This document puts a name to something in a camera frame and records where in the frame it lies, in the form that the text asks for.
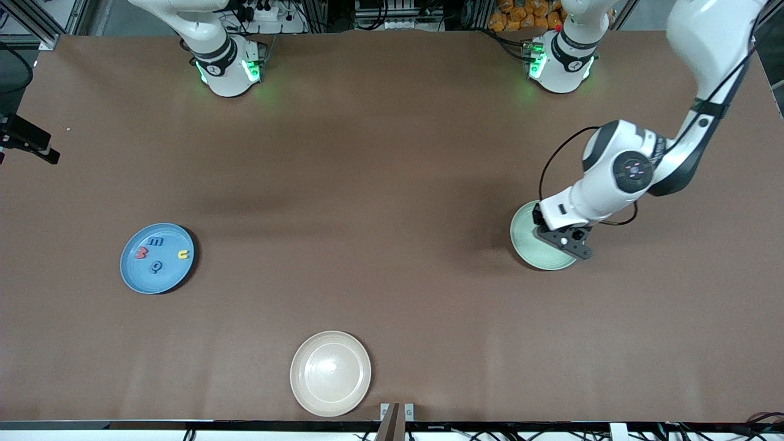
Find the white power strip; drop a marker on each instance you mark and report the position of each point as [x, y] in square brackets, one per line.
[269, 12]

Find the pile of orange items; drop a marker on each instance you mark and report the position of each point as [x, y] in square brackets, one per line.
[520, 15]

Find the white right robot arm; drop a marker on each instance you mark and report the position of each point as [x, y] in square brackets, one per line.
[220, 67]

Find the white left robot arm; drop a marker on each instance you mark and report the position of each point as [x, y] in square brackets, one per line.
[704, 37]

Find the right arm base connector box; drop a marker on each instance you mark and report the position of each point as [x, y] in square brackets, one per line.
[256, 64]

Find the red foam letter w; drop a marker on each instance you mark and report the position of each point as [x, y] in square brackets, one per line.
[142, 253]

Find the green round plate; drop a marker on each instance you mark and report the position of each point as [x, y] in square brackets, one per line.
[533, 251]

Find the blue round plate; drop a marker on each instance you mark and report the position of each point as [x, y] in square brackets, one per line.
[156, 282]

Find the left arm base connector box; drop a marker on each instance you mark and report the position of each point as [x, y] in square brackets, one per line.
[534, 61]

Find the black equipment rack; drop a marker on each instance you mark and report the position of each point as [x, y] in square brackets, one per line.
[398, 12]

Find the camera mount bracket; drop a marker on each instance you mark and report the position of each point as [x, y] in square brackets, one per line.
[392, 425]

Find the beige round plate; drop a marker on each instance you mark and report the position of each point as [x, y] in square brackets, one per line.
[331, 373]

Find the blue foam letter a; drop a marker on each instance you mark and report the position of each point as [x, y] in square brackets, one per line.
[162, 267]

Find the aluminium frame profile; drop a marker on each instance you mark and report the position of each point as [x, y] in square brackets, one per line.
[33, 21]

